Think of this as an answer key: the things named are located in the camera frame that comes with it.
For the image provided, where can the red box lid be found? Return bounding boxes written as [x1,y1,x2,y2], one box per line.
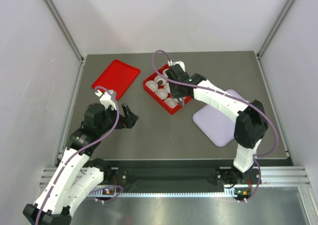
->
[91,60,140,100]

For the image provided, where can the purple cable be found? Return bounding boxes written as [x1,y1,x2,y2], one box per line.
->
[34,86,119,225]
[152,50,279,201]

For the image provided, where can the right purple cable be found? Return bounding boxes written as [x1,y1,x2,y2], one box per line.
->
[152,50,279,201]

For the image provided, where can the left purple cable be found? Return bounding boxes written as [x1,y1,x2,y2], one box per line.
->
[34,86,119,225]

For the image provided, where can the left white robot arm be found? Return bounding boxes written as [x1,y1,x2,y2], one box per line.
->
[23,103,139,225]

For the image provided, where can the lavender tray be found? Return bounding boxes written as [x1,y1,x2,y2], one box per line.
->
[193,89,247,147]

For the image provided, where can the metal serving tongs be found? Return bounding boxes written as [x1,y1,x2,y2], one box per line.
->
[177,97,185,106]

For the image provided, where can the aluminium cable duct rail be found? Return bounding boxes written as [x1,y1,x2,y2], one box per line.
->
[39,167,311,198]

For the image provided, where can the red chocolate box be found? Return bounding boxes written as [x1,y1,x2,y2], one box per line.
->
[143,64,191,115]

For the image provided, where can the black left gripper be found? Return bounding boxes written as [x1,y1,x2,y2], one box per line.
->
[97,103,139,135]

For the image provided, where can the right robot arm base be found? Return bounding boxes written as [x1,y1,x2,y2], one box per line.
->
[215,167,260,189]

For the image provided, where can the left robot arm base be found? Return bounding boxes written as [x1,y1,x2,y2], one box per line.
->
[84,158,128,186]

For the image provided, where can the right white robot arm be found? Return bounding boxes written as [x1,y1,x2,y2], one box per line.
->
[165,61,268,183]

